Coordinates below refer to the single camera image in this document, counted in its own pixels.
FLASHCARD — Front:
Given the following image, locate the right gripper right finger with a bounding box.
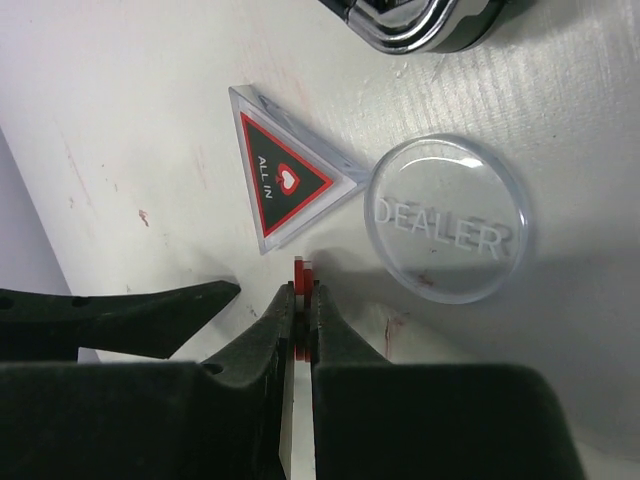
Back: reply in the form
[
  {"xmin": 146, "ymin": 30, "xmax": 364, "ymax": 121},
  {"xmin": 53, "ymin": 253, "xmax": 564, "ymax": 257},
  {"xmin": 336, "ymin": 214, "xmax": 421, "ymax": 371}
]
[{"xmin": 310, "ymin": 284, "xmax": 585, "ymax": 479}]

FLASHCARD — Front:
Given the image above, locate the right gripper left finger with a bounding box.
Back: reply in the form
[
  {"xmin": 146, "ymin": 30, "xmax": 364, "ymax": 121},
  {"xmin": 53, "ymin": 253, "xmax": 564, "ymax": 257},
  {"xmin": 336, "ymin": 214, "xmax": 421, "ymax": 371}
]
[{"xmin": 1, "ymin": 284, "xmax": 296, "ymax": 479}]

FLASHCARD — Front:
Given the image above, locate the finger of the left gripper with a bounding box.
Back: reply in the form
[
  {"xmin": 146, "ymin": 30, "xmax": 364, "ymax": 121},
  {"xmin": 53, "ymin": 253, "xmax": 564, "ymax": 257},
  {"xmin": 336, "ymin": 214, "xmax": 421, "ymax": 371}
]
[{"xmin": 1, "ymin": 280, "xmax": 241, "ymax": 360}]

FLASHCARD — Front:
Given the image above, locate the red white chip stack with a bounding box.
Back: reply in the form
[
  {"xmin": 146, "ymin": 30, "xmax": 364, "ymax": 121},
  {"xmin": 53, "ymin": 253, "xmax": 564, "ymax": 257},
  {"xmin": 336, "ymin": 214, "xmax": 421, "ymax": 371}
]
[{"xmin": 293, "ymin": 256, "xmax": 314, "ymax": 363}]

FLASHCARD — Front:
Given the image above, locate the clear round dealer button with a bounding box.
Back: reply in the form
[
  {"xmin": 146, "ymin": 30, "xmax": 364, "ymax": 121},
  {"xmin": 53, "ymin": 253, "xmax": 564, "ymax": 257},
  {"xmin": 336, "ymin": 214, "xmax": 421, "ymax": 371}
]
[{"xmin": 364, "ymin": 133, "xmax": 530, "ymax": 305}]

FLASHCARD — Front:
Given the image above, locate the red triangular dealer card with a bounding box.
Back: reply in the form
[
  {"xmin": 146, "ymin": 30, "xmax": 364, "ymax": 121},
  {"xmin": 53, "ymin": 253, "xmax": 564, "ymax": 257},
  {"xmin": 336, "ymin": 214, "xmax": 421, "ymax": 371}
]
[{"xmin": 229, "ymin": 85, "xmax": 370, "ymax": 255}]

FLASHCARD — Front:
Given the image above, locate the black poker case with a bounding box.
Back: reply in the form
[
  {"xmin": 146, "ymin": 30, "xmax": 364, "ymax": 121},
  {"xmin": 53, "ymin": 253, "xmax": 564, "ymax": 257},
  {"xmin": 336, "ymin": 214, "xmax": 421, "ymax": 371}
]
[{"xmin": 321, "ymin": 0, "xmax": 535, "ymax": 56}]

